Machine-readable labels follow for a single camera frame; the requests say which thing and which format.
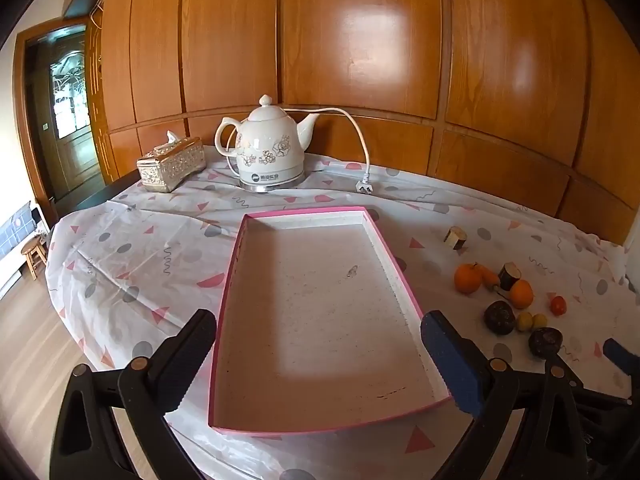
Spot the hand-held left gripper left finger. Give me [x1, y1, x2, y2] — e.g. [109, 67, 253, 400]
[49, 308, 217, 480]

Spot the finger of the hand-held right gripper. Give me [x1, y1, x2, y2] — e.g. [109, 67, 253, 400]
[569, 381, 633, 408]
[602, 338, 640, 379]

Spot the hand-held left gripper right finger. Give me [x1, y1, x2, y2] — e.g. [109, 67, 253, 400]
[420, 310, 590, 480]

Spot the dark purple round fruit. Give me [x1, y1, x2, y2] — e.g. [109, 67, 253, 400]
[528, 327, 564, 360]
[483, 300, 516, 336]

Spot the orange with stem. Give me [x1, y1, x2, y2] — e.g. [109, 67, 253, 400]
[454, 263, 484, 295]

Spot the pink rimmed rectangular tray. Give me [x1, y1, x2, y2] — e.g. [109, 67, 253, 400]
[207, 206, 455, 435]

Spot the white patterned tablecloth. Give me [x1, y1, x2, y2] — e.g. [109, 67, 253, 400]
[44, 152, 640, 480]

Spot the small wooden stool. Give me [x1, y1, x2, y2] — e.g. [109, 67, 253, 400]
[21, 237, 50, 281]

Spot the silver kettle base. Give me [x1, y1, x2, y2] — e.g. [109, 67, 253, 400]
[237, 172, 306, 194]

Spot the cream embossed tissue box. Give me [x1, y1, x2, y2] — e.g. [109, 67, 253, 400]
[136, 130, 207, 194]

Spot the white floral ceramic kettle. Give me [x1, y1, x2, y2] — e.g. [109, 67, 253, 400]
[215, 94, 321, 188]

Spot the wooden door with glass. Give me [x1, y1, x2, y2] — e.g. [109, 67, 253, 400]
[14, 17, 108, 206]

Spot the white power cord with plug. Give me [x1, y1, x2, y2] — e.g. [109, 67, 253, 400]
[225, 106, 375, 196]

